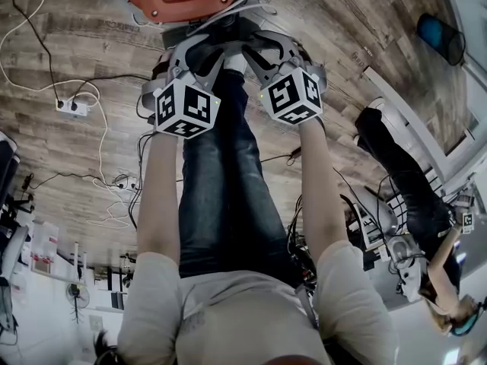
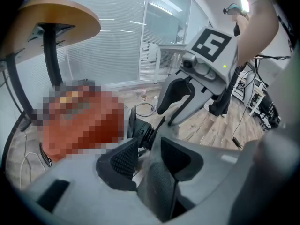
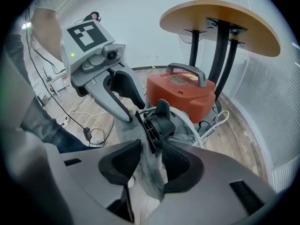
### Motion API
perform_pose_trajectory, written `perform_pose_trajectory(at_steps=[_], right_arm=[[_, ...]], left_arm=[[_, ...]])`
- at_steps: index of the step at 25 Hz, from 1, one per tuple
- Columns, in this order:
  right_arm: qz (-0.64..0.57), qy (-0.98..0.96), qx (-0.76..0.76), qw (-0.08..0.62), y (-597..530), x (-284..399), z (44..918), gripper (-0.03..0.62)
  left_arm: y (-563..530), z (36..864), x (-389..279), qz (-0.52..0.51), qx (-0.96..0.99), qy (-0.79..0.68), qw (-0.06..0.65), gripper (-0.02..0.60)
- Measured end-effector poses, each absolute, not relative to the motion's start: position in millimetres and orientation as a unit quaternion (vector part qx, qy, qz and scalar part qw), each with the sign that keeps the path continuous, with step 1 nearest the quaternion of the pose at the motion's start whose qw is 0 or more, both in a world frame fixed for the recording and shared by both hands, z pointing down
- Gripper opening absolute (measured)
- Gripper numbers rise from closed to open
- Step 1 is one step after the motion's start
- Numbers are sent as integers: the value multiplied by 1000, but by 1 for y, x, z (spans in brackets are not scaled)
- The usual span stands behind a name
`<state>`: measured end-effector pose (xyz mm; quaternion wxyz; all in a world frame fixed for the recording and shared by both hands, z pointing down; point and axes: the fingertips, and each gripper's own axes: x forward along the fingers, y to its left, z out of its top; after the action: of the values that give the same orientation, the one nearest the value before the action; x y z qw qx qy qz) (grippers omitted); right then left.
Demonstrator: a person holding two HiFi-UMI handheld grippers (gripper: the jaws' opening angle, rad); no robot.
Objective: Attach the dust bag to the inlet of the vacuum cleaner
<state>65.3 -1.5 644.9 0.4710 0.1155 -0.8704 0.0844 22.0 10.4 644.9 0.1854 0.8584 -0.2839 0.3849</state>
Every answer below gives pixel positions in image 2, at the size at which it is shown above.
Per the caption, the round wooden table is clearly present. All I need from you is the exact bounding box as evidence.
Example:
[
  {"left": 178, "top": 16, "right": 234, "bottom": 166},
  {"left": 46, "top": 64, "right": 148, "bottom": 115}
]
[{"left": 0, "top": 0, "right": 102, "bottom": 132}]

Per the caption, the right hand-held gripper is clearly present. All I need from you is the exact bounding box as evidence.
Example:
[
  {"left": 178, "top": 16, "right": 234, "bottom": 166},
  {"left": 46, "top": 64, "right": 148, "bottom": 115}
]
[{"left": 156, "top": 26, "right": 240, "bottom": 127}]

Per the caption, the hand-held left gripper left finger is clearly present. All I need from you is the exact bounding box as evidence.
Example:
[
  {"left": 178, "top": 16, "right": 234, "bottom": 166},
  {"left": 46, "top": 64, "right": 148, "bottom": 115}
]
[{"left": 22, "top": 138, "right": 164, "bottom": 225}]

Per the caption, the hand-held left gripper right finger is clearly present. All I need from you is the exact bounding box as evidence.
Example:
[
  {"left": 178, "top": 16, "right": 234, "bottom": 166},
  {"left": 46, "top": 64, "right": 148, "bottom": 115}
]
[{"left": 161, "top": 136, "right": 300, "bottom": 225}]

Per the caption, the equipment rack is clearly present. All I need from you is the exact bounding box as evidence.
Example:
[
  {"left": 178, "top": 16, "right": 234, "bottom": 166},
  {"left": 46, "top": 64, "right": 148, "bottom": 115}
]
[{"left": 234, "top": 71, "right": 282, "bottom": 131}]

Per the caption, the black vacuum hose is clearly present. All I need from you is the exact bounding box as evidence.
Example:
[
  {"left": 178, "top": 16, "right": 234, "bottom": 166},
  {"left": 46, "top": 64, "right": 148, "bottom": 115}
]
[{"left": 38, "top": 141, "right": 54, "bottom": 168}]

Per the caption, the clear bottle white cap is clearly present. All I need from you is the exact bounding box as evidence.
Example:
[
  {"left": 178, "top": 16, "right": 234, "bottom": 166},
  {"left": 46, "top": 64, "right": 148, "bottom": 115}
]
[{"left": 151, "top": 95, "right": 159, "bottom": 113}]

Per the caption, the orange vacuum cleaner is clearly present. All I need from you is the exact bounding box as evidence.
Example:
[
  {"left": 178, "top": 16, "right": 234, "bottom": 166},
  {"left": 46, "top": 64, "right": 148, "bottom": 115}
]
[{"left": 32, "top": 78, "right": 157, "bottom": 168}]

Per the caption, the person's right forearm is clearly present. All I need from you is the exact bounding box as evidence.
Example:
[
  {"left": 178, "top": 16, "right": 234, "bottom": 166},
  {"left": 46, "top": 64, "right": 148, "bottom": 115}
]
[{"left": 236, "top": 0, "right": 279, "bottom": 67}]

